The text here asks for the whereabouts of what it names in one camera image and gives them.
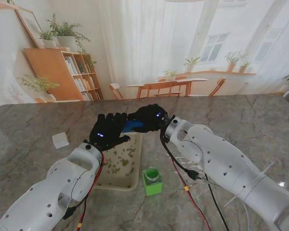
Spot blue plastic scraper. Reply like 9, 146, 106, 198
122, 120, 144, 133

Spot white square jar lid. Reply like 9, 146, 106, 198
52, 131, 70, 149

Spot cream baking tray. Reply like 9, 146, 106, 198
93, 131, 144, 191

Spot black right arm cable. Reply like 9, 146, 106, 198
159, 134, 230, 231

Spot scattered green beans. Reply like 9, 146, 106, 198
97, 138, 138, 188

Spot red left arm cable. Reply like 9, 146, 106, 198
76, 153, 105, 231

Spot printed room backdrop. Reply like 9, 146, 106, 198
0, 0, 289, 106

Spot white thin cable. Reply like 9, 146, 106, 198
206, 162, 276, 231

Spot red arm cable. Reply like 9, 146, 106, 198
172, 161, 211, 231
76, 153, 105, 231

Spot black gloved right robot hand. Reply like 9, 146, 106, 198
127, 103, 171, 133

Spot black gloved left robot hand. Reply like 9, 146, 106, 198
89, 112, 131, 152

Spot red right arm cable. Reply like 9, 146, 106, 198
172, 161, 211, 231

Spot green square jar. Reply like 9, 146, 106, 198
142, 168, 163, 196

